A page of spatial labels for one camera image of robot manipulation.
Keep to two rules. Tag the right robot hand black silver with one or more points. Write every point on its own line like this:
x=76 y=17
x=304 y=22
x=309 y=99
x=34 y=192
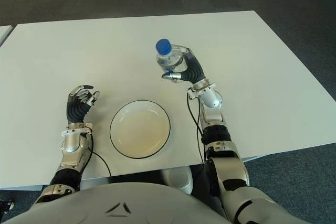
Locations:
x=194 y=70

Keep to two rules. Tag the left robot hand black silver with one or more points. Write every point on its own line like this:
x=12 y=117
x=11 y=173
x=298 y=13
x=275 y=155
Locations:
x=76 y=110

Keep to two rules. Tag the clear water bottle blue cap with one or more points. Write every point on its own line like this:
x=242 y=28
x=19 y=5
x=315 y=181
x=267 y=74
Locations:
x=168 y=58

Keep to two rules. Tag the right robot arm silver black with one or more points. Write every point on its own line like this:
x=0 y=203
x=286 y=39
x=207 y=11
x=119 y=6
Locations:
x=228 y=161

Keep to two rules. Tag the left robot arm silver black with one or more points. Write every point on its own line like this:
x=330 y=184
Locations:
x=71 y=142

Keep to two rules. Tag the white plate black rim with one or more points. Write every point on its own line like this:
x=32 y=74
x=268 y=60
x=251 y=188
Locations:
x=141 y=129

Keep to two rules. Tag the neighbouring white table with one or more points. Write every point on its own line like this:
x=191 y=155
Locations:
x=4 y=33

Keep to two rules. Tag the grey robot torso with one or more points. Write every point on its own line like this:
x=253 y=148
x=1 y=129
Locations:
x=118 y=208

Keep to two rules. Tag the black stand caster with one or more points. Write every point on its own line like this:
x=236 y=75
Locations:
x=6 y=205

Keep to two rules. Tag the round table pedestal base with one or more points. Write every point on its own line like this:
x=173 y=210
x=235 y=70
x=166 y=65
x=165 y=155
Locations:
x=178 y=179

